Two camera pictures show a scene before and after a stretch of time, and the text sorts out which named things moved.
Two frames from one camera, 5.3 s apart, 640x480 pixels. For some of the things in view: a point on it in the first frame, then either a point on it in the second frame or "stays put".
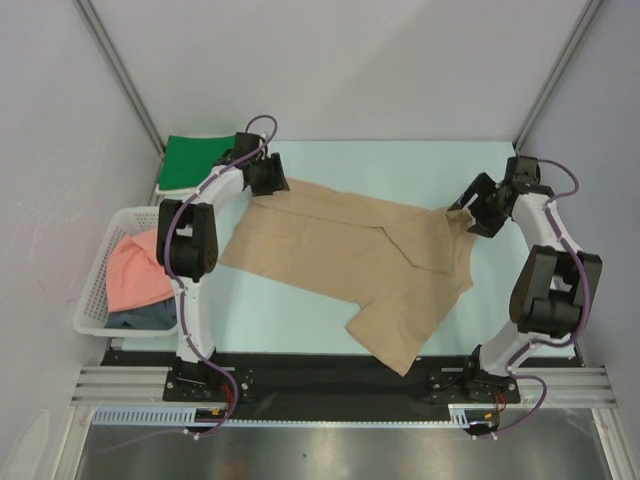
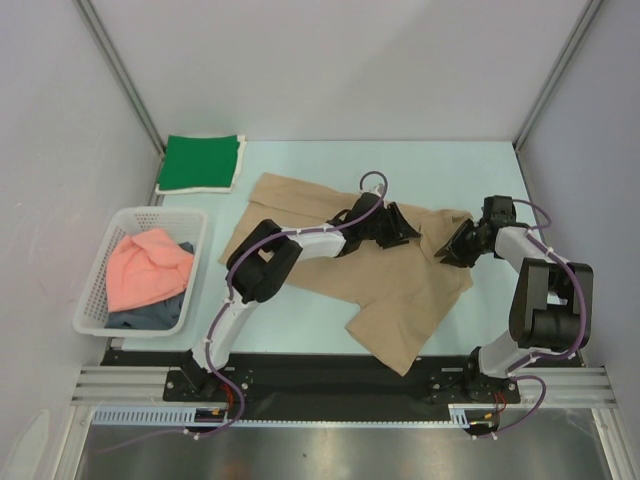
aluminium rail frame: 583,388 stays put
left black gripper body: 267,175 -> 384,224
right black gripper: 480,203 -> 466,240
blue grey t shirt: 152,315 stays put
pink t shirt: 135,275 stays put
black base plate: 324,385 stays put
